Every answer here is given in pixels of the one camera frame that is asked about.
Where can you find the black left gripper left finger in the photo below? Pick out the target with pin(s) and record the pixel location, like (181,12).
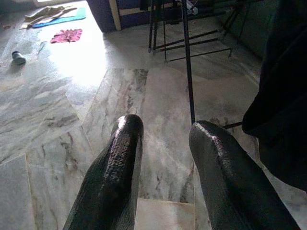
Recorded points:
(112,172)

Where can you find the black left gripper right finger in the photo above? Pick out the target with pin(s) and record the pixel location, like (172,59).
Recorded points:
(227,182)

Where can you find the black garment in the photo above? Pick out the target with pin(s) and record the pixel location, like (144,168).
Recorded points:
(283,95)

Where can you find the black drying rack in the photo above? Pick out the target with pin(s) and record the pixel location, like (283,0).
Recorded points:
(189,72)

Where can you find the pink rag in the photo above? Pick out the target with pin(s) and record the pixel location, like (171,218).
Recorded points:
(66,36)

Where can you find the small grey can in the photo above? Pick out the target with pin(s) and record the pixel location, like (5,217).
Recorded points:
(18,58)

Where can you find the purple sofa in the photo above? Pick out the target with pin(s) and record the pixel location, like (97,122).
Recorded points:
(100,14)

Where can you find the flat beige cloth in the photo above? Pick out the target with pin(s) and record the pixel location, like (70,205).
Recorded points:
(45,13)

